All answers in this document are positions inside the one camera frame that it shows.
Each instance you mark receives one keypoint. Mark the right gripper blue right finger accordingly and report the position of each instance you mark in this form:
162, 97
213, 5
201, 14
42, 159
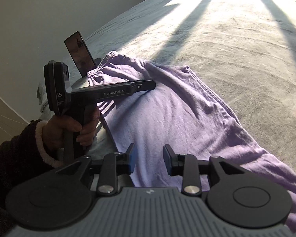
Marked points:
185, 166

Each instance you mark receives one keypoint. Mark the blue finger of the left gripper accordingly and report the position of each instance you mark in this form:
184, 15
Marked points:
109, 91

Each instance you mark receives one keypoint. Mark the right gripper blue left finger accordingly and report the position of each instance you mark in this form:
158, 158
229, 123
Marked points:
114, 165

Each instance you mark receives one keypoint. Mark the purple pants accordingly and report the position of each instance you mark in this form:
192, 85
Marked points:
185, 113

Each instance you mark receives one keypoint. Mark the person left forearm sleeve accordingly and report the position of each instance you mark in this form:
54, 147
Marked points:
26, 156

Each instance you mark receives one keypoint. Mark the person left hand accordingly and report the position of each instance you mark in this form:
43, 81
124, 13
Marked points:
71, 128

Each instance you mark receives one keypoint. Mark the dark phone on stand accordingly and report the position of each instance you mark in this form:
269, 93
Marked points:
80, 54

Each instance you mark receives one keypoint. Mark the grey bed sheet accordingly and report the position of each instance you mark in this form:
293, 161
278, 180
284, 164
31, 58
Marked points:
245, 50

